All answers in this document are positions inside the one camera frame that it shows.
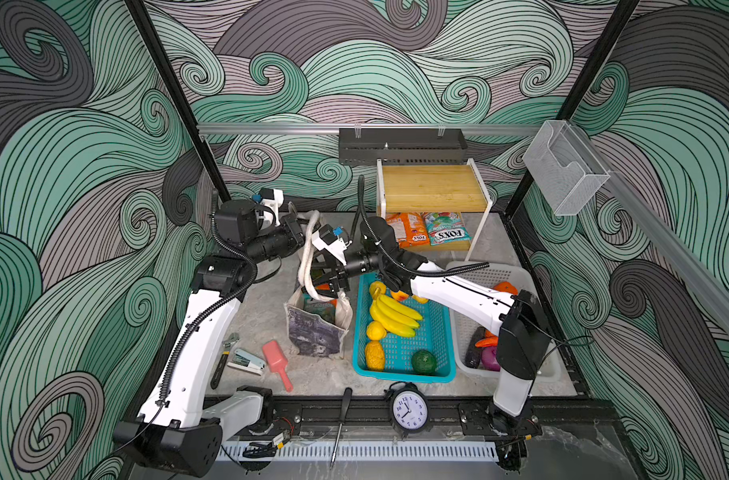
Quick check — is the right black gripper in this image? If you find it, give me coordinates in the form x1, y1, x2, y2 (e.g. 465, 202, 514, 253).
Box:
301, 241, 391, 298

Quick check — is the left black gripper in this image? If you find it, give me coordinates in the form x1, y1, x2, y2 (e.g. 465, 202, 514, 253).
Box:
244, 216, 320, 268

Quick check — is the yellow banana bunch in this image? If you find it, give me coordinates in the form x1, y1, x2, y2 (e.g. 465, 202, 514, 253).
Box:
370, 294, 424, 338

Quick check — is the beige canvas tote bag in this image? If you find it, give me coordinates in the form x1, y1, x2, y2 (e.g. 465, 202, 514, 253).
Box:
284, 210, 354, 360

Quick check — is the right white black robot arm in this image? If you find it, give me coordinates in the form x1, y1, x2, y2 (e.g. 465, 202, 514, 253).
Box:
312, 216, 551, 420

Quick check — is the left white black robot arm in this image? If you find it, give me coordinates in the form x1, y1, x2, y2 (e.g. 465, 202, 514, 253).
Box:
112, 214, 306, 477

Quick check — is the orange candy bag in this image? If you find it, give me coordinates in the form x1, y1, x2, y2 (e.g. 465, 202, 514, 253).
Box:
387, 212, 431, 248

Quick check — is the green Fox's candy bag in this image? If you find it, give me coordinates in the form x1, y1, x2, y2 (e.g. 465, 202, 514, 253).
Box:
423, 212, 471, 246

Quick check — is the white wooden shelf rack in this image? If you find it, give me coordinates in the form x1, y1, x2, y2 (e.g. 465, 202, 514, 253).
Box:
377, 158, 494, 260

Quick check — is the teal plastic basket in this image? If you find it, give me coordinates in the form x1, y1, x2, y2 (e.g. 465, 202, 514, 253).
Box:
352, 273, 457, 383

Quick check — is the white plastic basket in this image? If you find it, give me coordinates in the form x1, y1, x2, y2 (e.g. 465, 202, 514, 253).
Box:
450, 263, 562, 383

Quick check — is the green avocado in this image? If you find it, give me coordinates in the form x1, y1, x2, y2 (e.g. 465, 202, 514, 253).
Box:
411, 349, 438, 375

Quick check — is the orange tangerine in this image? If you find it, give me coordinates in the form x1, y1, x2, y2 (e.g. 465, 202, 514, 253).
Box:
493, 281, 519, 296

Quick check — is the orange carrot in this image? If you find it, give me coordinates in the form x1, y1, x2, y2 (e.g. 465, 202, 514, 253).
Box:
475, 336, 499, 348

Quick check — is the pink plastic scoop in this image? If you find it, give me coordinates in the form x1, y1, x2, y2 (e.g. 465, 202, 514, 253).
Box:
262, 340, 294, 392

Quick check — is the purple onion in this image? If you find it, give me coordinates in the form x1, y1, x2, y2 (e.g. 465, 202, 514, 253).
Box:
481, 346, 501, 372

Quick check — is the white stapler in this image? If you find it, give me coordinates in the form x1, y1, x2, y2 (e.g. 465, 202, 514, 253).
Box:
226, 348, 266, 376

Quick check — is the black adjustable wrench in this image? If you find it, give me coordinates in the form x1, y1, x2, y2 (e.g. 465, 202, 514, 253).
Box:
210, 332, 240, 390

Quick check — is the black alarm clock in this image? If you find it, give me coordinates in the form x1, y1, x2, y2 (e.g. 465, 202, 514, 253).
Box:
386, 382, 432, 439

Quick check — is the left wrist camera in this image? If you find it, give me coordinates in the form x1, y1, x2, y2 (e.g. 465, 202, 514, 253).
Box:
212, 187, 284, 247

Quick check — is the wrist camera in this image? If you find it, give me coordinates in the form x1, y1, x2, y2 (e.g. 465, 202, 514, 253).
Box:
212, 187, 284, 247
312, 225, 348, 265

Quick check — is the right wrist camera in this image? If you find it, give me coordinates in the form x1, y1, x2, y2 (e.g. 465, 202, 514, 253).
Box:
312, 225, 348, 265

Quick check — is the black metal wall tray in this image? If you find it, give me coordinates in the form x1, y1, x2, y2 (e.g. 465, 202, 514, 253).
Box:
338, 128, 470, 167

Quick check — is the black handled screwdriver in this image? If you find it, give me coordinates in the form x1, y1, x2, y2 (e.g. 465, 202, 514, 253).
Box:
330, 387, 354, 468

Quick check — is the clear plastic wall holder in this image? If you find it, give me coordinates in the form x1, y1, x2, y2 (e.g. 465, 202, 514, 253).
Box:
523, 120, 610, 217

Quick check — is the white perforated cable duct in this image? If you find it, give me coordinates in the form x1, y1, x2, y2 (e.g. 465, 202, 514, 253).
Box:
219, 440, 501, 464

